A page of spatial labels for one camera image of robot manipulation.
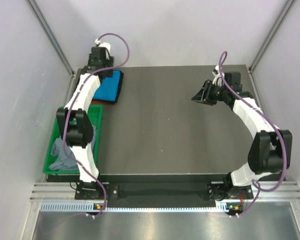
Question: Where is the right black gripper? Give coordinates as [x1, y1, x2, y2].
[191, 80, 228, 106]

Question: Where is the blue t shirt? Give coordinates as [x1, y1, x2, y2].
[92, 69, 123, 103]

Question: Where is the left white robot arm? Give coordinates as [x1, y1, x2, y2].
[56, 39, 114, 199]

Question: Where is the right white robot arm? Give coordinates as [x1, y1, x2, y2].
[192, 66, 293, 198]

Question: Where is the folded black t shirt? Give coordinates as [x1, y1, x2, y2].
[76, 69, 125, 106]

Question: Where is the folded red t shirt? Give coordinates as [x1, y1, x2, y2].
[91, 100, 115, 105]

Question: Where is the grey t shirt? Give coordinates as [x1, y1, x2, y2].
[48, 124, 97, 172]

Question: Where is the left aluminium frame post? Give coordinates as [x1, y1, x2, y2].
[25, 0, 74, 76]

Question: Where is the aluminium frame post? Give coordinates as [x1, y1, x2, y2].
[25, 0, 74, 76]
[248, 0, 296, 74]

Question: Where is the slotted cable duct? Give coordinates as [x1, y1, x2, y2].
[40, 202, 239, 213]

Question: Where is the right aluminium frame post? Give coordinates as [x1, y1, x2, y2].
[248, 0, 296, 74]

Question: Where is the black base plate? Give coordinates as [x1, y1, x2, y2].
[74, 181, 253, 207]

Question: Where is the aluminium front rail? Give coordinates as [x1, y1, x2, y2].
[30, 182, 76, 202]

